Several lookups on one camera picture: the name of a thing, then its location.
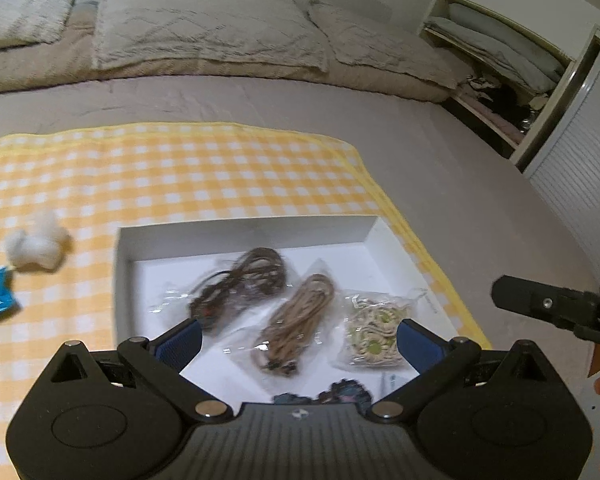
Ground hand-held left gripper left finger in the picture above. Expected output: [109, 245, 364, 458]
[42, 318, 231, 423]

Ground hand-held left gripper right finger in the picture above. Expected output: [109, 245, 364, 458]
[370, 318, 556, 423]

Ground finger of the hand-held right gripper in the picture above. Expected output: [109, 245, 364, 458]
[491, 274, 600, 349]

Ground bagged green and white cord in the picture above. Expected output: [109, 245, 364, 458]
[332, 287, 428, 372]

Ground bagged dark brown cord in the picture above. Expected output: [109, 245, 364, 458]
[147, 246, 293, 333]

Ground dark floral scrunchie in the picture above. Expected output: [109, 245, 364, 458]
[271, 379, 376, 407]

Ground bagged tan cord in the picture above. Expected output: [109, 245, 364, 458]
[223, 272, 342, 376]

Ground white shallow cardboard box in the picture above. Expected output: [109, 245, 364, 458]
[113, 214, 462, 406]

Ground white slatted cabinet door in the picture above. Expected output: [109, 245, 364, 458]
[522, 35, 600, 288]

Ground yellow checkered blanket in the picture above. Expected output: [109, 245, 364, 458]
[0, 121, 493, 480]

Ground white cotton balls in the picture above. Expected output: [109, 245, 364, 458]
[4, 210, 72, 274]

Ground open bedding shelf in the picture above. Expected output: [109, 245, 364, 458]
[419, 0, 598, 161]

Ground dark clothes pile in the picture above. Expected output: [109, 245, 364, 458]
[464, 76, 553, 133]

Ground folded pale bedding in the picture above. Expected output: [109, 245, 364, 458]
[424, 2, 571, 95]

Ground beige mattress pad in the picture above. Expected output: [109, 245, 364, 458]
[0, 9, 462, 107]

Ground large beige textured pillow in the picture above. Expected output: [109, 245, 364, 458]
[307, 0, 462, 87]

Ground small beige textured pillow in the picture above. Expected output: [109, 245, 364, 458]
[0, 0, 77, 54]

